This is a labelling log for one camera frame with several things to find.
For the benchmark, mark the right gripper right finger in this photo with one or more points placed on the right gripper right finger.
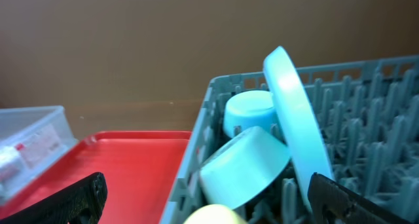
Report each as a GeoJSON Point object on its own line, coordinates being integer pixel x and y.
{"type": "Point", "coordinates": [331, 202]}

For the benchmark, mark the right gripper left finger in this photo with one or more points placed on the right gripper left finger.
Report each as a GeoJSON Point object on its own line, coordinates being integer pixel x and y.
{"type": "Point", "coordinates": [81, 202]}

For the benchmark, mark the red candy wrapper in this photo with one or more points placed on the red candy wrapper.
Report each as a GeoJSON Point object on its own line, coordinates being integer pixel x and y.
{"type": "Point", "coordinates": [20, 147]}

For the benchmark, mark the light blue plate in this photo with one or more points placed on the light blue plate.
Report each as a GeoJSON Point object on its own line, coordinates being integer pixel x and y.
{"type": "Point", "coordinates": [297, 120]}

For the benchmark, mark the green bowl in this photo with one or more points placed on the green bowl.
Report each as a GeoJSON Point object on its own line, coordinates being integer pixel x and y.
{"type": "Point", "coordinates": [243, 167]}

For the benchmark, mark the yellow plastic cup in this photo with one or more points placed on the yellow plastic cup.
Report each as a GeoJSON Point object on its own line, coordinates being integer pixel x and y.
{"type": "Point", "coordinates": [214, 214]}

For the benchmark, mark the light blue bowl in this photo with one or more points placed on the light blue bowl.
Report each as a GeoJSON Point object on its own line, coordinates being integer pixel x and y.
{"type": "Point", "coordinates": [248, 109]}

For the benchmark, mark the grey dishwasher rack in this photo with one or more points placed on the grey dishwasher rack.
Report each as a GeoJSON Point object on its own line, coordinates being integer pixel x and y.
{"type": "Point", "coordinates": [368, 115]}

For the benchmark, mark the red plastic tray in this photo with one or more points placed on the red plastic tray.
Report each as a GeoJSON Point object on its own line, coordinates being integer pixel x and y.
{"type": "Point", "coordinates": [139, 169]}

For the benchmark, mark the clear plastic bin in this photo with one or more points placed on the clear plastic bin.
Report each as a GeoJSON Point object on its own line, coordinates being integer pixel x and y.
{"type": "Point", "coordinates": [47, 135]}

